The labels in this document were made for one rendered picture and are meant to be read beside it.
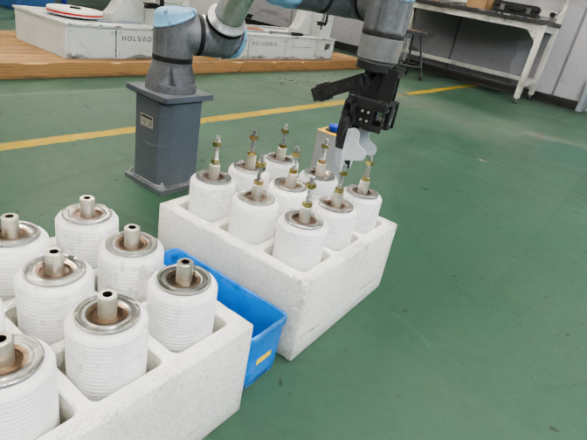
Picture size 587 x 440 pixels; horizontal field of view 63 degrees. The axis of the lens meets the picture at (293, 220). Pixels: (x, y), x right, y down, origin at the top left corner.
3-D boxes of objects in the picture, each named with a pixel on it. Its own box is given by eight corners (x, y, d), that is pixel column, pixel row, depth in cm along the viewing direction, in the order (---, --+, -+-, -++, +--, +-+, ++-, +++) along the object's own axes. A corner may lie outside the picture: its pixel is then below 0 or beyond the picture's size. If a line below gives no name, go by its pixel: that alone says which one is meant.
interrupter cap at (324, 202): (352, 202, 102) (353, 199, 102) (354, 217, 95) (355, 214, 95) (317, 195, 102) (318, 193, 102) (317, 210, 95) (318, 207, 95)
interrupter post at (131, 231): (120, 244, 71) (120, 225, 70) (133, 240, 73) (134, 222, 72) (129, 251, 70) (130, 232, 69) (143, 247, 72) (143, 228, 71)
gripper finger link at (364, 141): (368, 175, 95) (377, 132, 89) (341, 166, 97) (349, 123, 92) (375, 170, 97) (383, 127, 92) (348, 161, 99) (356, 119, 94)
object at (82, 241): (48, 301, 84) (42, 209, 76) (98, 282, 91) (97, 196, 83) (79, 328, 79) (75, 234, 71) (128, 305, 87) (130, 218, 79)
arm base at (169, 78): (134, 83, 141) (134, 49, 137) (174, 81, 153) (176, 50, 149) (167, 97, 134) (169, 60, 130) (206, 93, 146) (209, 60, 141)
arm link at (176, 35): (146, 49, 141) (148, -1, 135) (189, 53, 147) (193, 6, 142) (157, 57, 132) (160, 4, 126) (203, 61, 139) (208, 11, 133)
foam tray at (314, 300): (155, 273, 109) (158, 202, 101) (261, 226, 139) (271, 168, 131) (290, 362, 91) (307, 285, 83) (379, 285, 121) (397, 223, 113)
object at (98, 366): (53, 419, 64) (46, 311, 56) (117, 381, 71) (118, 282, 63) (95, 464, 59) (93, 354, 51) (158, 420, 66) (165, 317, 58)
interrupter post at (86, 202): (76, 215, 77) (75, 196, 76) (90, 211, 79) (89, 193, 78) (84, 220, 76) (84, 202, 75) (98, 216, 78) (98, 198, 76)
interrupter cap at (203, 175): (234, 176, 104) (235, 173, 104) (226, 189, 97) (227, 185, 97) (201, 169, 104) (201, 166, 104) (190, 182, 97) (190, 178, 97)
